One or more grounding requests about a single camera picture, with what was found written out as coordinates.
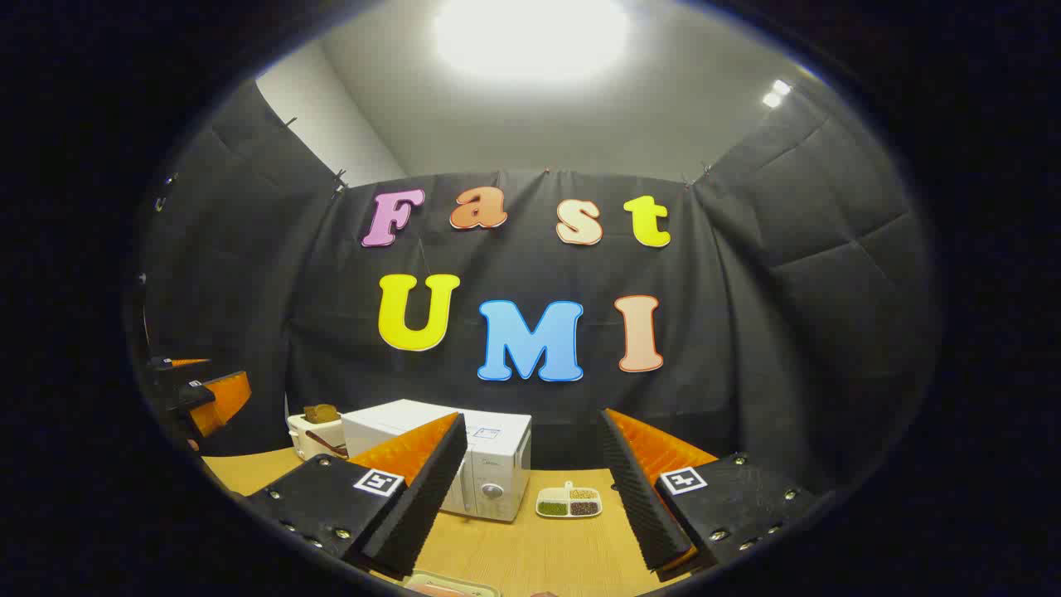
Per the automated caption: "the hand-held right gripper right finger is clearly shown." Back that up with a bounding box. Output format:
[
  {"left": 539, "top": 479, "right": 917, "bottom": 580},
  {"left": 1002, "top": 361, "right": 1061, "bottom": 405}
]
[{"left": 598, "top": 408, "right": 821, "bottom": 575}]

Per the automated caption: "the white divided dish of beans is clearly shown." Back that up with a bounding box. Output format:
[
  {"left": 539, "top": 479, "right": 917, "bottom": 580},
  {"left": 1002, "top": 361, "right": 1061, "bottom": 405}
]
[{"left": 535, "top": 481, "right": 603, "bottom": 520}]

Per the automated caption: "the white plastic food tray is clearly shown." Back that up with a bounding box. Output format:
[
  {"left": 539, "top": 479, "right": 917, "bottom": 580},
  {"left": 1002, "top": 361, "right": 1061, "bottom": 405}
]
[{"left": 404, "top": 570, "right": 502, "bottom": 597}]

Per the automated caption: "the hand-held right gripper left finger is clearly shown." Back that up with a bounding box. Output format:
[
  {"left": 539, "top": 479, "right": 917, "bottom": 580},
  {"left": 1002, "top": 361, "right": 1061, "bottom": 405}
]
[{"left": 246, "top": 412, "right": 469, "bottom": 580}]

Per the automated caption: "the large ceiling light panel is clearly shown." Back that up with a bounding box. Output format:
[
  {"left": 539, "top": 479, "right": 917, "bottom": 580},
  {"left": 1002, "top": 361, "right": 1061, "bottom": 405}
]
[{"left": 431, "top": 0, "right": 631, "bottom": 84}]

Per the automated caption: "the white toaster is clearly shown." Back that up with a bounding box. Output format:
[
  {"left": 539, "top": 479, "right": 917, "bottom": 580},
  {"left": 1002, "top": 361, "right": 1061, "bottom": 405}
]
[{"left": 287, "top": 412, "right": 349, "bottom": 462}]

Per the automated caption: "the black backdrop cloth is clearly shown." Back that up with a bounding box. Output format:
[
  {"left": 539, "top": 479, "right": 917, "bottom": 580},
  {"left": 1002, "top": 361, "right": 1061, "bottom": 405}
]
[{"left": 133, "top": 79, "right": 942, "bottom": 498}]

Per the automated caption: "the white microwave oven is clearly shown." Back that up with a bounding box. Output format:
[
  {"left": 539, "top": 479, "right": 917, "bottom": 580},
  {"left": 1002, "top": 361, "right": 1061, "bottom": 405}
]
[{"left": 342, "top": 399, "right": 532, "bottom": 523}]

